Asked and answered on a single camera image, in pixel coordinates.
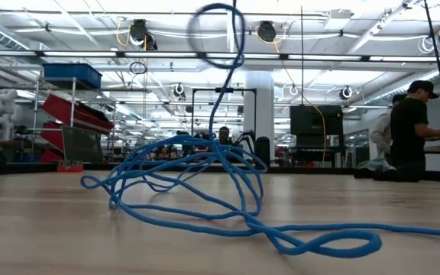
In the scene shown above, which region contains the blue cord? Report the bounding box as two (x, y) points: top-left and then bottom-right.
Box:
(80, 2), (440, 259)

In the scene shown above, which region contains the thin black hanging cable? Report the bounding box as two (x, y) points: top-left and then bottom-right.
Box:
(300, 5), (305, 106)

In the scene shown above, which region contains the person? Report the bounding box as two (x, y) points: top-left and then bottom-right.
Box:
(390, 79), (440, 172)
(369, 93), (408, 161)
(218, 125), (232, 145)

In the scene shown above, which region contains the grey office chair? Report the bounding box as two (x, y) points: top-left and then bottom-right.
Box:
(60, 125), (105, 164)

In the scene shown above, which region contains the yellow reel cable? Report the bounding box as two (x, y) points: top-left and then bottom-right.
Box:
(115, 17), (131, 47)

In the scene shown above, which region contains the black monitor cart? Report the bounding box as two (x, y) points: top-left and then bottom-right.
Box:
(288, 134), (345, 169)

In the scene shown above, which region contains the yellow hanging cable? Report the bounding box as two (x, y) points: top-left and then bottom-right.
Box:
(255, 25), (327, 163)

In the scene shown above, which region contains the red storage bin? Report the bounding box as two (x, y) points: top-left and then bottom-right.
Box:
(40, 147), (63, 164)
(38, 121), (63, 150)
(40, 94), (115, 135)

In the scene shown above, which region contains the blue plastic bin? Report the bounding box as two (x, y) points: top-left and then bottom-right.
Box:
(43, 63), (103, 90)

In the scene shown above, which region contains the small red object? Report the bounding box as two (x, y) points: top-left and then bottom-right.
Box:
(57, 160), (85, 173)

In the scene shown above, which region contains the black workstation frame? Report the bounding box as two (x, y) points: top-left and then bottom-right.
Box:
(190, 86), (258, 161)

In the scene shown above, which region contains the black cable loop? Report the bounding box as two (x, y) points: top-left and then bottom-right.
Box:
(128, 60), (148, 76)

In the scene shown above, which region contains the white column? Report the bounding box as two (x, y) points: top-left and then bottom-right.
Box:
(242, 70), (276, 160)

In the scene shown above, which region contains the metal shelf rack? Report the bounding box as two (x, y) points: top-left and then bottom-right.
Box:
(28, 76), (118, 166)

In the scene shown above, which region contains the black monitor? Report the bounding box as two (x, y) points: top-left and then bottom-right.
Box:
(289, 105), (345, 137)

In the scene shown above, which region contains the white ceiling box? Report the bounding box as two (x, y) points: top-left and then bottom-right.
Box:
(323, 9), (354, 31)

